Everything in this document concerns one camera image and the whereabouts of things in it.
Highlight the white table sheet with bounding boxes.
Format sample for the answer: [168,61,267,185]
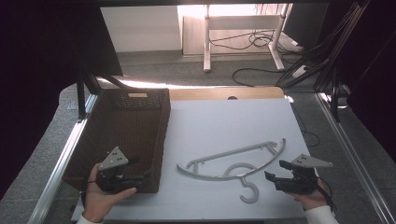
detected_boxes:
[72,98,319,222]

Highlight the black metal stand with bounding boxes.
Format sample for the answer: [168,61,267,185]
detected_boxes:
[75,68,138,121]

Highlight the person's right hand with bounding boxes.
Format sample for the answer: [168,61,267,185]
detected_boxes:
[286,178,332,212]

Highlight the black tangled cables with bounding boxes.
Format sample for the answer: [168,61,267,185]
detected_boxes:
[208,29,302,54]

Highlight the black metal post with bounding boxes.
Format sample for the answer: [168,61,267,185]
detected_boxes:
[330,66,342,123]

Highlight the aluminium rail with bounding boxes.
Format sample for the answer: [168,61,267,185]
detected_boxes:
[27,92,101,224]
[315,91,396,224]

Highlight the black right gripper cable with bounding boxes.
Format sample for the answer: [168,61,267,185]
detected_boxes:
[315,176,338,213]

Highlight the black floor cable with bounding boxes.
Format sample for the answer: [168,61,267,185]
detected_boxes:
[232,67,283,88]

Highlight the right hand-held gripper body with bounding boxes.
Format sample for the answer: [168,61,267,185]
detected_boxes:
[274,153,334,196]

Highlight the white power strip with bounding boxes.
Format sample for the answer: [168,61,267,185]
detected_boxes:
[291,64,310,79]

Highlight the brown wicker basket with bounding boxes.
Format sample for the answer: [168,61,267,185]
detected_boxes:
[63,88,172,194]

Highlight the person's left hand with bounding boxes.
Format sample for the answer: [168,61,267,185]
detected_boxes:
[81,163,138,224]

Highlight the grey plastic clothes hanger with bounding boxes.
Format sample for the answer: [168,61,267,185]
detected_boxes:
[176,137,287,204]

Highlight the black stand legs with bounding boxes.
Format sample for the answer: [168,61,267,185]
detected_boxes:
[275,0,372,91]

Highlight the thin black cable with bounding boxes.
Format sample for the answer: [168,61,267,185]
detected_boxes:
[290,104,321,147]

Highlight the white cabinet panel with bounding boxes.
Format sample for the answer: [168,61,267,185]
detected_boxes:
[100,6,182,53]

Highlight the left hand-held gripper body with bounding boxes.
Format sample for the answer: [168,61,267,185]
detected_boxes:
[95,146,145,194]

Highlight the white metal desk frame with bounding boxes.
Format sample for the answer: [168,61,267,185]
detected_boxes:
[203,4,291,74]

